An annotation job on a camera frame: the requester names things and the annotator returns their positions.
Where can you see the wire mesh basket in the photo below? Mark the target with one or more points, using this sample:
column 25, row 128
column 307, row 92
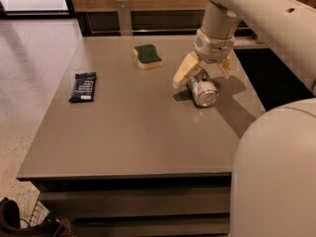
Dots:
column 39, row 214

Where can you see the green and yellow sponge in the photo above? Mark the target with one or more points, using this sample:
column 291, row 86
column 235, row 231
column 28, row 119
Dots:
column 147, row 57

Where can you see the grey drawer cabinet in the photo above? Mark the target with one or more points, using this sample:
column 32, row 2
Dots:
column 142, row 159

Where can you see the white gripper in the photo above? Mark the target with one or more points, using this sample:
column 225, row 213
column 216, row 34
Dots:
column 214, row 48

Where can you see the silver 7up soda can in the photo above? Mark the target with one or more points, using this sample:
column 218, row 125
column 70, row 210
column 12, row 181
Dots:
column 204, row 92

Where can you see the dark blue snack bar packet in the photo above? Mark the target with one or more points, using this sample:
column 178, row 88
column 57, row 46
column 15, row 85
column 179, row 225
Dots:
column 84, row 87

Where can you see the horizontal metal rail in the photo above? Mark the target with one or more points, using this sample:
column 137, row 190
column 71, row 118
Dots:
column 240, row 32

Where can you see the left metal wall bracket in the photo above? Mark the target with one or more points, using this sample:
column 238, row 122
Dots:
column 124, row 17

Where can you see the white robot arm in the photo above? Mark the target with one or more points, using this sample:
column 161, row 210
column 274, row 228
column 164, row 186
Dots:
column 273, row 180

